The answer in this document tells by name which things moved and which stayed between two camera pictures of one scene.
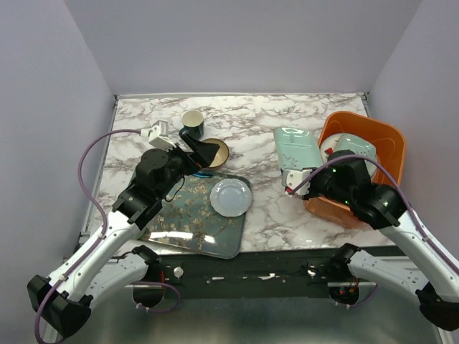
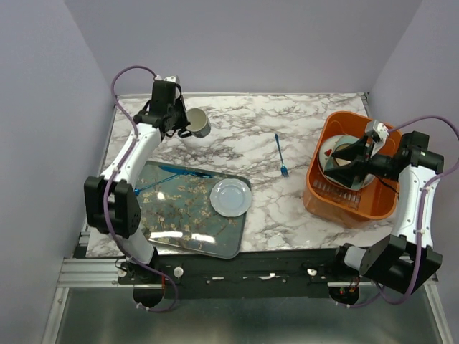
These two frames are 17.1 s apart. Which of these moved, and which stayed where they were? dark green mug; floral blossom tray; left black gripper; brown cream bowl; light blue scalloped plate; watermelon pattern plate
Moved: left black gripper; dark green mug; brown cream bowl
Stayed: watermelon pattern plate; light blue scalloped plate; floral blossom tray
